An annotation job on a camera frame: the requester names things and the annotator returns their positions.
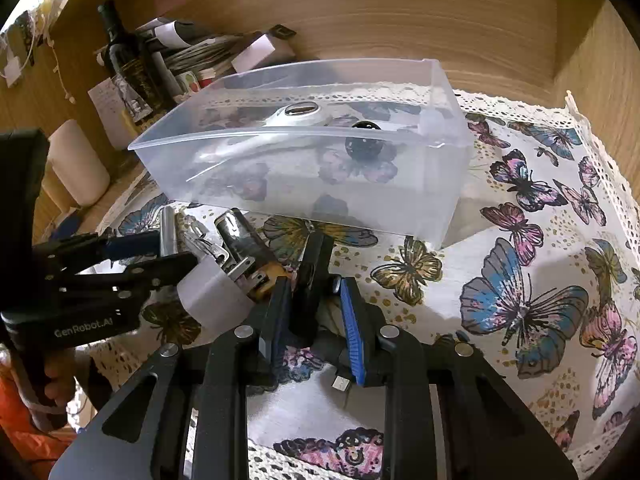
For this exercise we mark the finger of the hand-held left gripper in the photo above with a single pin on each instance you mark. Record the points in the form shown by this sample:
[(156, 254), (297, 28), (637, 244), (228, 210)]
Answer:
[(165, 267), (130, 246)]

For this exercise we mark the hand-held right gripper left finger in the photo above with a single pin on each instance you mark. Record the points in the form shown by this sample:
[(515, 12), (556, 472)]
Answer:
[(276, 325)]

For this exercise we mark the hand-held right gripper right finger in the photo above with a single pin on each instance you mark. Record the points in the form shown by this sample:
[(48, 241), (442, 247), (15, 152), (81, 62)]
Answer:
[(352, 332)]

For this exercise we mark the metal cylinder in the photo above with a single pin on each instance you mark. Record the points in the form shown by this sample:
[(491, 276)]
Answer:
[(168, 232)]

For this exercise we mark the black rectangular device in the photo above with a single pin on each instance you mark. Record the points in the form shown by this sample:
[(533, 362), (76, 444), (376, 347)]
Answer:
[(312, 280)]

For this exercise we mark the clear plastic storage box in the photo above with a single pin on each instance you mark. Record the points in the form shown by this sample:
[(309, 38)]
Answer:
[(250, 180)]

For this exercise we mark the person's left forearm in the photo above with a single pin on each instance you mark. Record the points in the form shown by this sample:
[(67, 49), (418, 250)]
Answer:
[(35, 452)]

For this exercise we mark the person's left hand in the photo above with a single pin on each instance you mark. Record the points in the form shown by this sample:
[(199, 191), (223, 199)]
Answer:
[(59, 379)]

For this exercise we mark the metal usb plug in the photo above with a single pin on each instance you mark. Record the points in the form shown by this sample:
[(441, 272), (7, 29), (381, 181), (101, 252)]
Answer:
[(341, 383)]

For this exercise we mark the white charger plug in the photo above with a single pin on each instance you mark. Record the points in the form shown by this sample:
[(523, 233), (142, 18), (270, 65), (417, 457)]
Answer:
[(212, 295)]

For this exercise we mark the silver and brown lighter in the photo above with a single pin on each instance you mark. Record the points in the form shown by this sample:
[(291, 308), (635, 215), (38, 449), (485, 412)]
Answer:
[(245, 245)]

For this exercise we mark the white candle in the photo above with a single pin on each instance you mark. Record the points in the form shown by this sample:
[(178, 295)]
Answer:
[(77, 165)]

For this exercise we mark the butterfly print tablecloth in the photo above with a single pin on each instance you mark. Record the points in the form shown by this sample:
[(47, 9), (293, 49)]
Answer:
[(450, 270)]

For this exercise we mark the white paper note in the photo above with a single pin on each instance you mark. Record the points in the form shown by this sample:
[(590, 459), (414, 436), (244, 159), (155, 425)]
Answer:
[(107, 110)]

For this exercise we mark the dark wine bottle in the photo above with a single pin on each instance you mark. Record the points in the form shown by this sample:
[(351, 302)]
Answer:
[(120, 60)]

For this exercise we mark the black round knob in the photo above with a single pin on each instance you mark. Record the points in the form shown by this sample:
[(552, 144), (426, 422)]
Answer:
[(360, 145)]

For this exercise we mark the white device with metal oval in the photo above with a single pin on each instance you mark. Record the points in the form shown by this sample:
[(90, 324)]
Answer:
[(295, 115)]

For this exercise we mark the stack of papers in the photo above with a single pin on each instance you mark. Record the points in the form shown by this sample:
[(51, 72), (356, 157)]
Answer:
[(200, 52)]

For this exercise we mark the black binder clip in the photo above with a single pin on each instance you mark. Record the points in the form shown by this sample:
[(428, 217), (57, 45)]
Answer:
[(283, 31)]

